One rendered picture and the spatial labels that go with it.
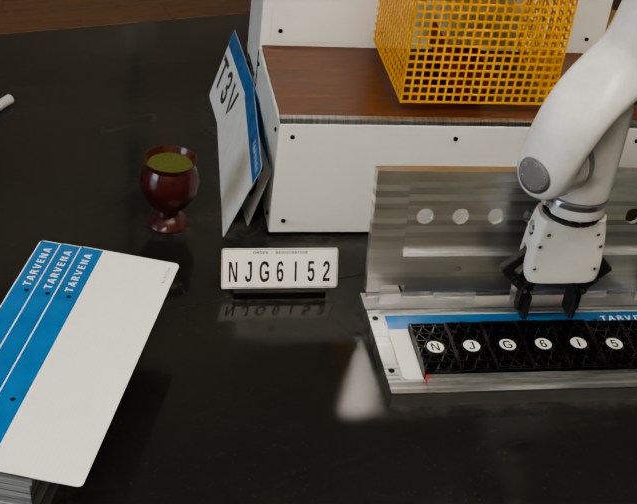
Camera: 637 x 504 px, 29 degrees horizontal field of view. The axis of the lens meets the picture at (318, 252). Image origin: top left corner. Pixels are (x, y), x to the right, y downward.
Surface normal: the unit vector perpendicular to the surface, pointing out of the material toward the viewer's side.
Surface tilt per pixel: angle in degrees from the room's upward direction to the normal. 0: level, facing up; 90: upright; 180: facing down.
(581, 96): 50
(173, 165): 0
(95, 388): 0
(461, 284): 79
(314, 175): 90
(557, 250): 90
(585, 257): 90
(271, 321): 0
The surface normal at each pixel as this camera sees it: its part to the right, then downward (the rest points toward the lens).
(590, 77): -0.31, -0.29
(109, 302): 0.11, -0.81
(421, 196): 0.18, 0.41
